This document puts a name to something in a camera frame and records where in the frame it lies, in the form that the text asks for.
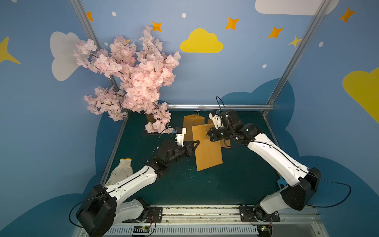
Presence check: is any kraft paper file bag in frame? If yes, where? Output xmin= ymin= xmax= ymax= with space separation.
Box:
xmin=192 ymin=124 xmax=223 ymax=171
xmin=208 ymin=119 xmax=231 ymax=148
xmin=183 ymin=115 xmax=205 ymax=141

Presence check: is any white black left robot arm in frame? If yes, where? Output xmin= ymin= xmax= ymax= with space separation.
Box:
xmin=76 ymin=140 xmax=200 ymax=237

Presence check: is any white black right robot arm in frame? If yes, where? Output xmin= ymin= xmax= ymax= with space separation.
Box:
xmin=207 ymin=109 xmax=321 ymax=221

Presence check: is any back horizontal aluminium bar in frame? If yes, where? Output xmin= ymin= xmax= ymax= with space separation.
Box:
xmin=167 ymin=104 xmax=274 ymax=111

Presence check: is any white work glove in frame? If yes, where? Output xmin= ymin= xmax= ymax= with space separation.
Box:
xmin=105 ymin=159 xmax=133 ymax=186

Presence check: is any pink artificial blossom tree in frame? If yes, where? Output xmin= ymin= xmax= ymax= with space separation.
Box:
xmin=73 ymin=26 xmax=181 ymax=134

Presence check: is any left green circuit board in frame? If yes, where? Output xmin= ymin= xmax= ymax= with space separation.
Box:
xmin=131 ymin=225 xmax=151 ymax=237

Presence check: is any right round circuit board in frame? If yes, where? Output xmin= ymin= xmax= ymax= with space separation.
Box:
xmin=257 ymin=226 xmax=273 ymax=237

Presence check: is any right diagonal aluminium bar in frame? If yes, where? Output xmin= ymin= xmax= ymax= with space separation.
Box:
xmin=266 ymin=0 xmax=332 ymax=110

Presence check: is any diagonal aluminium bar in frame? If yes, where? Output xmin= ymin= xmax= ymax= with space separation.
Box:
xmin=266 ymin=0 xmax=332 ymax=110
xmin=69 ymin=0 xmax=120 ymax=92

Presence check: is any left diagonal aluminium bar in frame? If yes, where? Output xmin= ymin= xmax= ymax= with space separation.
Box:
xmin=69 ymin=0 xmax=120 ymax=92

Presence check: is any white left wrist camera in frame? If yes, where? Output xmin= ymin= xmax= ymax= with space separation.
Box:
xmin=175 ymin=127 xmax=187 ymax=147

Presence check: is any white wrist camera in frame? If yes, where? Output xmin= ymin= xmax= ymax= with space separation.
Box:
xmin=208 ymin=109 xmax=224 ymax=129
xmin=175 ymin=127 xmax=187 ymax=147

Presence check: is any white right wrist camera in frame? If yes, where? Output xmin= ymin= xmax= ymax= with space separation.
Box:
xmin=208 ymin=109 xmax=224 ymax=129

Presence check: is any aluminium front mounting rail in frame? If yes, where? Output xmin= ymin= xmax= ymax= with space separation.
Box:
xmin=103 ymin=205 xmax=329 ymax=237

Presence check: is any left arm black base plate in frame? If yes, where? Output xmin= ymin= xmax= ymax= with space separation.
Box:
xmin=123 ymin=206 xmax=163 ymax=223

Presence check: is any blue garden fork wooden handle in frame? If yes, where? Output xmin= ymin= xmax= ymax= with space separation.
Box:
xmin=277 ymin=176 xmax=288 ymax=189

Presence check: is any left side table rail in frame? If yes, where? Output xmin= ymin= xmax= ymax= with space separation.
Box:
xmin=100 ymin=116 xmax=128 ymax=186

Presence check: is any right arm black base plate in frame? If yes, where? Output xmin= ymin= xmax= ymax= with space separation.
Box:
xmin=238 ymin=205 xmax=280 ymax=223

